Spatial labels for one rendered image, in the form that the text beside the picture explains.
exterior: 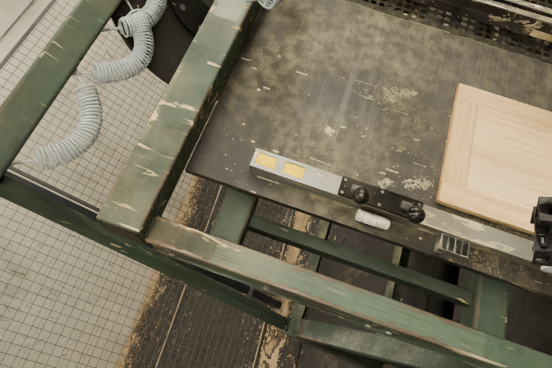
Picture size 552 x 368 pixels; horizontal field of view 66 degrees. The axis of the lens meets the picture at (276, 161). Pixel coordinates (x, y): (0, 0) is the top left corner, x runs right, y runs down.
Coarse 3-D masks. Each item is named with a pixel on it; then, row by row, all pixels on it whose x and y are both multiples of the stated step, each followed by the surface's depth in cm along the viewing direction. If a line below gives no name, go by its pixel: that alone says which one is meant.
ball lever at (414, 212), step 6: (402, 204) 98; (408, 204) 99; (408, 210) 89; (414, 210) 88; (420, 210) 87; (408, 216) 88; (414, 216) 87; (420, 216) 87; (414, 222) 88; (420, 222) 88
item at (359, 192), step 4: (352, 184) 100; (352, 188) 99; (356, 188) 90; (360, 188) 89; (364, 188) 89; (352, 192) 100; (356, 192) 89; (360, 192) 88; (364, 192) 88; (368, 192) 89; (352, 196) 90; (356, 196) 88; (360, 196) 88; (364, 196) 88; (368, 196) 88; (356, 200) 89; (360, 200) 88; (364, 200) 88; (368, 200) 89; (360, 204) 89; (364, 204) 89
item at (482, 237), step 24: (264, 168) 102; (312, 168) 103; (312, 192) 104; (336, 192) 101; (384, 216) 102; (432, 216) 100; (456, 216) 100; (480, 240) 98; (504, 240) 99; (528, 240) 99; (528, 264) 99
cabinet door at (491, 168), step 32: (480, 96) 118; (448, 128) 115; (480, 128) 114; (512, 128) 115; (544, 128) 116; (448, 160) 109; (480, 160) 110; (512, 160) 111; (544, 160) 111; (448, 192) 105; (480, 192) 106; (512, 192) 107; (544, 192) 107; (512, 224) 103
